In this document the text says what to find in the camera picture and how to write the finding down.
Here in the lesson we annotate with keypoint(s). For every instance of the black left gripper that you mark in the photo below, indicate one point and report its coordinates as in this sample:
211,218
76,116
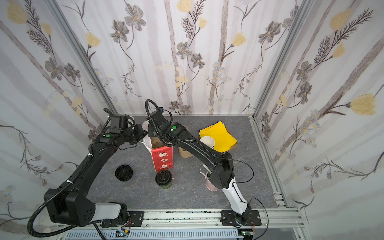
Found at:
140,133

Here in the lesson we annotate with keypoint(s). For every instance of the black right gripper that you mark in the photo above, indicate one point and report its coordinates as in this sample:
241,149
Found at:
153,130

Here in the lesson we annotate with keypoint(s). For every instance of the red white paper gift bag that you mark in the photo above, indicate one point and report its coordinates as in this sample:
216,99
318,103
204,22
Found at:
162,157

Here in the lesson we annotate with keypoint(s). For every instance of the black plastic cup lid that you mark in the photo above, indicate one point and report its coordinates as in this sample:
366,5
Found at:
163,176

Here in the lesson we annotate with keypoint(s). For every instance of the green paper coffee cup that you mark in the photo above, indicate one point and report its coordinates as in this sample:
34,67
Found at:
165,185

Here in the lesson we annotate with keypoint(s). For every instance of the single brown pulp cup carrier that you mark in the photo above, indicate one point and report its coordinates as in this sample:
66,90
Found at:
156,143

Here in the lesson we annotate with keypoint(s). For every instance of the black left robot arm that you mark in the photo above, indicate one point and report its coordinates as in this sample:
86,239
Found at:
68,204

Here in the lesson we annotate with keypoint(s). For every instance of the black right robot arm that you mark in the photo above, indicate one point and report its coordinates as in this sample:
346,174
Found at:
219,164

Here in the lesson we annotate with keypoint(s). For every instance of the stack of black lids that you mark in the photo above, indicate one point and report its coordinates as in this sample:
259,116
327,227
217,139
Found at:
124,173

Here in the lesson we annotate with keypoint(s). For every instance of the stack of paper cups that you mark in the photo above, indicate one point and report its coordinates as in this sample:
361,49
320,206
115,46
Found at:
209,141

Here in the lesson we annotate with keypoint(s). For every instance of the yellow napkin stack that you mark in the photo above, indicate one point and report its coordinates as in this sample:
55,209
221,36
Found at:
218,132

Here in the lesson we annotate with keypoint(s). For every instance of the pink metal straw bucket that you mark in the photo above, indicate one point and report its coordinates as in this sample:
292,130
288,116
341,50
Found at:
209,185

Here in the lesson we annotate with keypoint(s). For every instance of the aluminium corner frame post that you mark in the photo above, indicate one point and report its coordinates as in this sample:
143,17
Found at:
298,22

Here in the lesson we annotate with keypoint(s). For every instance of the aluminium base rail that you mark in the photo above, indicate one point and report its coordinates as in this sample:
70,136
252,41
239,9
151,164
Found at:
215,224

